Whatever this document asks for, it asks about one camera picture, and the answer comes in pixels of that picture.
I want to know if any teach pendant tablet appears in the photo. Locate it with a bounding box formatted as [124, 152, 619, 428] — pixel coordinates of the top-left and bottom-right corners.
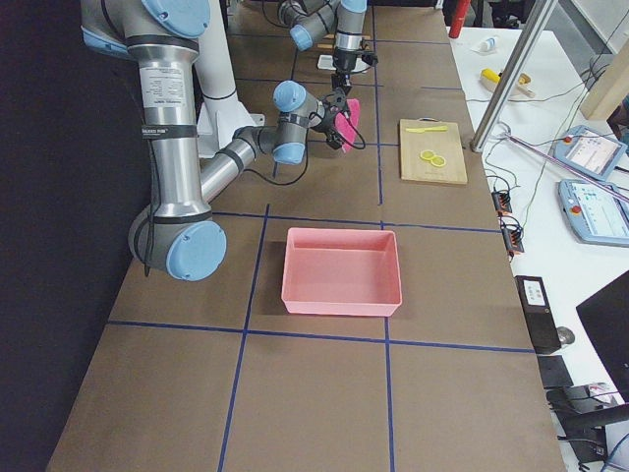
[557, 179, 628, 247]
[553, 125, 627, 181]

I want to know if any white rack tray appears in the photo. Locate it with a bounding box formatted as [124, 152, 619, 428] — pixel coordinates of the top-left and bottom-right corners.
[316, 53, 371, 72]

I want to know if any black monitor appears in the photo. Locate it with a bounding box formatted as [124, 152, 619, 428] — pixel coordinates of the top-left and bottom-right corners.
[577, 273, 628, 399]

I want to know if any wooden dustpan with brush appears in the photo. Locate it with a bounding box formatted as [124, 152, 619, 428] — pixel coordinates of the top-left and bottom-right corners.
[480, 68, 537, 101]

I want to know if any white tube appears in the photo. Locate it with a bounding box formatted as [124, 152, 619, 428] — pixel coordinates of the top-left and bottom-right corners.
[471, 36, 497, 54]

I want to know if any lemon slice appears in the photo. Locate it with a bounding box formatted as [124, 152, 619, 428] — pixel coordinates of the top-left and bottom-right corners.
[420, 149, 434, 161]
[429, 155, 446, 168]

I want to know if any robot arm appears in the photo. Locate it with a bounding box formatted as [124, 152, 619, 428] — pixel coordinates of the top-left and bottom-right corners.
[81, 1, 365, 281]
[277, 0, 378, 95]

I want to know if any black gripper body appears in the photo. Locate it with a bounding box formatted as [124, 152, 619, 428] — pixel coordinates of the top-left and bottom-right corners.
[331, 47, 378, 89]
[310, 88, 350, 149]

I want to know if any yellow plastic knife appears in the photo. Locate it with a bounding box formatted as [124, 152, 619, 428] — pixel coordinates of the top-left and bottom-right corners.
[404, 125, 448, 134]

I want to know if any red bottle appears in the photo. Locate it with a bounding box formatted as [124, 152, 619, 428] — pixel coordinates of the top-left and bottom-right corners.
[448, 0, 471, 39]

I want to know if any wooden cutting board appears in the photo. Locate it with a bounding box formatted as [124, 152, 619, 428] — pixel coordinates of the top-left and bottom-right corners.
[399, 119, 468, 185]

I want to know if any pink sponge cloth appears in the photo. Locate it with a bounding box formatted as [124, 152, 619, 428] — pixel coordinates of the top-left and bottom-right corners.
[334, 98, 361, 152]

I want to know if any aluminium frame post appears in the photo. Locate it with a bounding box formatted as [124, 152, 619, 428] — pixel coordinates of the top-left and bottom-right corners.
[470, 0, 558, 152]

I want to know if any black box device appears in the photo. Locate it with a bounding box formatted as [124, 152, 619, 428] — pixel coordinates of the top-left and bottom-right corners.
[514, 275, 561, 355]

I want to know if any pink plastic bin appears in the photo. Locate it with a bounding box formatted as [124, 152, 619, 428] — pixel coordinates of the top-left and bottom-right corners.
[281, 227, 403, 317]

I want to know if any long grabber stick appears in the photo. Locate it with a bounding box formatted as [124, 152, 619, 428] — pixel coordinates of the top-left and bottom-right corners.
[506, 135, 629, 204]

